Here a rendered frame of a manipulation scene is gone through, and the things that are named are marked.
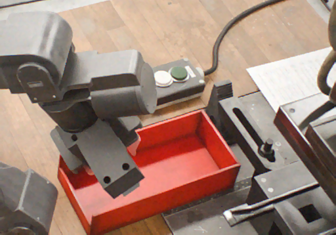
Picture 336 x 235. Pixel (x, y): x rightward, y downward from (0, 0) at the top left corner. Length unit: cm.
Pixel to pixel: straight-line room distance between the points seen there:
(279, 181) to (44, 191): 36
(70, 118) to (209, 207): 44
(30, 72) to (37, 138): 49
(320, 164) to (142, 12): 59
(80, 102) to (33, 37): 10
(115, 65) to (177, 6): 73
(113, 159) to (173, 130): 43
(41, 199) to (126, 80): 28
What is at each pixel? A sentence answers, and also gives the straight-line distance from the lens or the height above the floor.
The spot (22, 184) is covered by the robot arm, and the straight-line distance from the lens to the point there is 112.
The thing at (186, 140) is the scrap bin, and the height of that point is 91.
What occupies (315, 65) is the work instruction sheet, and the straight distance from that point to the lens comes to 158.
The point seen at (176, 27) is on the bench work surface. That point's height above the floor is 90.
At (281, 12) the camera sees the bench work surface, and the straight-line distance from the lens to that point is 167.
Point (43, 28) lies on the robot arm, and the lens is 90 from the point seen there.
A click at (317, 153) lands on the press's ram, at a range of 111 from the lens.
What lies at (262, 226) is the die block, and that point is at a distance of 130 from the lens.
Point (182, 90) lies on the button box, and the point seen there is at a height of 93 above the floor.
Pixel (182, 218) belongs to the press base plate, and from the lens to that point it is 131.
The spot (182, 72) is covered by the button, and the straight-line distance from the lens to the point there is 145.
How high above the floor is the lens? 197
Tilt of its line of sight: 48 degrees down
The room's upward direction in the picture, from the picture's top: 10 degrees clockwise
